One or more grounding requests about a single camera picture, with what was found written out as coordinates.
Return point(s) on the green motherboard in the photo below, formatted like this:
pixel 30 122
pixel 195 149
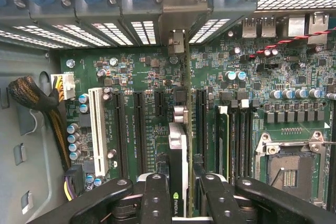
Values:
pixel 157 140

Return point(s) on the open black PC case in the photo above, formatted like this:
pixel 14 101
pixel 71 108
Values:
pixel 26 134

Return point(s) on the black short expansion slot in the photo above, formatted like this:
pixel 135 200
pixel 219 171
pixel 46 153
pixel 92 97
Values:
pixel 159 103

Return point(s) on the black power connector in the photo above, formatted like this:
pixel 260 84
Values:
pixel 77 179

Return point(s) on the silver USB port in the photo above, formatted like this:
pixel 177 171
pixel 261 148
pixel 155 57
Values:
pixel 268 28
pixel 249 28

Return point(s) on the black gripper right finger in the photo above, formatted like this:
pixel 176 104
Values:
pixel 220 205

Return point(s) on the perforated metal slot cover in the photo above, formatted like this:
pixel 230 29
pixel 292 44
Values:
pixel 113 33
pixel 210 31
pixel 143 32
pixel 84 35
pixel 47 36

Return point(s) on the black RAM slot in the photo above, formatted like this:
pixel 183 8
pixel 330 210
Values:
pixel 243 142
pixel 250 142
pixel 234 142

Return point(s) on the CPU socket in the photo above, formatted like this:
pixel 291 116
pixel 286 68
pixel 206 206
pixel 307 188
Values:
pixel 286 171

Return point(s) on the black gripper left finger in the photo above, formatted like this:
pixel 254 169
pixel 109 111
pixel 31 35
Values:
pixel 155 203

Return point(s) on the white PCI expansion slot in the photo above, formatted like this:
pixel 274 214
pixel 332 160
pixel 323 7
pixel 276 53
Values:
pixel 95 129

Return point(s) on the white power connector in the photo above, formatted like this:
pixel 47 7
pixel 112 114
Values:
pixel 67 85

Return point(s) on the thin metal locking lever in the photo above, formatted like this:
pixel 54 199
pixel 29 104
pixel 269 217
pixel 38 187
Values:
pixel 329 143

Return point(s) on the silver ethernet port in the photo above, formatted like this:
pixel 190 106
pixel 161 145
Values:
pixel 319 28

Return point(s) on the silver square port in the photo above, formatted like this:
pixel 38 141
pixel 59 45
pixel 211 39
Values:
pixel 296 26

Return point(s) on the black long expansion slot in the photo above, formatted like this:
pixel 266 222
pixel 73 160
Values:
pixel 202 129
pixel 120 134
pixel 140 129

